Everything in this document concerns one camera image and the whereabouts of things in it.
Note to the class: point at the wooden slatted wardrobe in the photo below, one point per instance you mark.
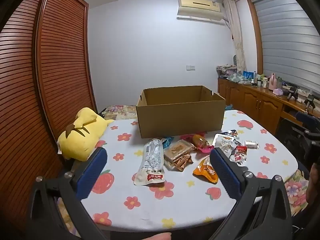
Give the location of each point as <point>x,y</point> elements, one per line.
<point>37,80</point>

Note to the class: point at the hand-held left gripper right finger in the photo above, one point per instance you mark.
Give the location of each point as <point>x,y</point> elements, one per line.
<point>225,175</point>

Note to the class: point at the wooden window frame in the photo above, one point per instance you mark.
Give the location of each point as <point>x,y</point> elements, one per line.
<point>256,35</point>

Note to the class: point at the yellow plush toy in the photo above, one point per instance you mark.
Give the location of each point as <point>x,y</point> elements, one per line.
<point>80,135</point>

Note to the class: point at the green patterned cloth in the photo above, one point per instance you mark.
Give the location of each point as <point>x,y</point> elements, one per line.
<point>236,78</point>

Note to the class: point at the purple pouch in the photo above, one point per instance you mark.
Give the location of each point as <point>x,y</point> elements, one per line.
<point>278,92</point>

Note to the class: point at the brown small snack wrappers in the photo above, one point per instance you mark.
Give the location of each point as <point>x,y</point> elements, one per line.
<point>181,163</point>

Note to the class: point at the white floral tablecloth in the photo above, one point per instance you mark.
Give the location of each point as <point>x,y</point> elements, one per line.
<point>130,215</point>

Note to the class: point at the blue box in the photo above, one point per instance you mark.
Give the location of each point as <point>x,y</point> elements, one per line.
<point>248,75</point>

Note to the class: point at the cream curtain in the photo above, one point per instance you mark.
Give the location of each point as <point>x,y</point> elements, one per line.
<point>236,42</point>

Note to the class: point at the long white snack packet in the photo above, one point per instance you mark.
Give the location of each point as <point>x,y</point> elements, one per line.
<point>150,160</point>

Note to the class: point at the grey window blind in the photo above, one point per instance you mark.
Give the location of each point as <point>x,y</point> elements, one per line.
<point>287,42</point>

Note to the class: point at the black toy figure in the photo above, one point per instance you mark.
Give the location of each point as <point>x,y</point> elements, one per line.
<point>293,92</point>
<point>309,101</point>

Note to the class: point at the wall air conditioner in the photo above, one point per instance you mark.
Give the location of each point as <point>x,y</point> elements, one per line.
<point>197,5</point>

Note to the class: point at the clear pastry pack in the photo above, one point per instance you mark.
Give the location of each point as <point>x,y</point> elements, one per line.
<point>178,150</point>

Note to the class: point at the black chair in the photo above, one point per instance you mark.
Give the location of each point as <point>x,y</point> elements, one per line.
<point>297,135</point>

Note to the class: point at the small white candy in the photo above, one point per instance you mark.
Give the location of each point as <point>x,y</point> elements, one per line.
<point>251,144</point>

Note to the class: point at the pink snack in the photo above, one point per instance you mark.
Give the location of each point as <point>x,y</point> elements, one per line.
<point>198,141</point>

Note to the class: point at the pink bottle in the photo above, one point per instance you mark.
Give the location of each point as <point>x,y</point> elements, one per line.
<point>272,81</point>

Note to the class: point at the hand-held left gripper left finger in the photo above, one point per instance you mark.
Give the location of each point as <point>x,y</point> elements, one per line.
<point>92,170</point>

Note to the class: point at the person's left hand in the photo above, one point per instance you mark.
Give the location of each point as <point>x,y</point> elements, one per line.
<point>157,237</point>

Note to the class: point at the blue and white snack packet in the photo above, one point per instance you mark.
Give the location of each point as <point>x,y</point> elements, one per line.
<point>231,132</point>

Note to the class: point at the wooden cabinet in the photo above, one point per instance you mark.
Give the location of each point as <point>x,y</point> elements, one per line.
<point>250,100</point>

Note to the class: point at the small desk fan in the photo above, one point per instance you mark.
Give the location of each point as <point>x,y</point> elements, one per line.
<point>235,60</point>

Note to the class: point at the stack of folded cloths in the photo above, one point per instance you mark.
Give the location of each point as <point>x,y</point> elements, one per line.
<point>226,70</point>

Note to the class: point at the orange snack packet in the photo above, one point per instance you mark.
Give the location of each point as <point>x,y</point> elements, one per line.
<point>203,171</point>

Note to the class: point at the silver snack packet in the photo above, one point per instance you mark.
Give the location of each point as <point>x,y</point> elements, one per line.
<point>223,141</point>

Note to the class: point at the white wall switch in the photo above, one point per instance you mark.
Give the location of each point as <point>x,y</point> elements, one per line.
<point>191,67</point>

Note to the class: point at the teal snack packet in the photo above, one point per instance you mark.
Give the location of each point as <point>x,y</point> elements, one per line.
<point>167,142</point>

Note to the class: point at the cardboard box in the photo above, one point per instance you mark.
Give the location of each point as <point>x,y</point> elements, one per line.
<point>180,120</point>

